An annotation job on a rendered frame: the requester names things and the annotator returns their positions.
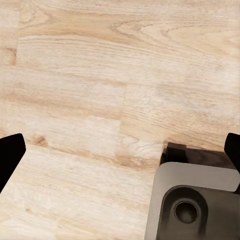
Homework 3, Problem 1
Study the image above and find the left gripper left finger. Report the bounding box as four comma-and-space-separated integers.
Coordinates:
0, 133, 26, 193

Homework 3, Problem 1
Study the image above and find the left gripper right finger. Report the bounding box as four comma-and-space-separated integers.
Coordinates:
224, 133, 240, 173

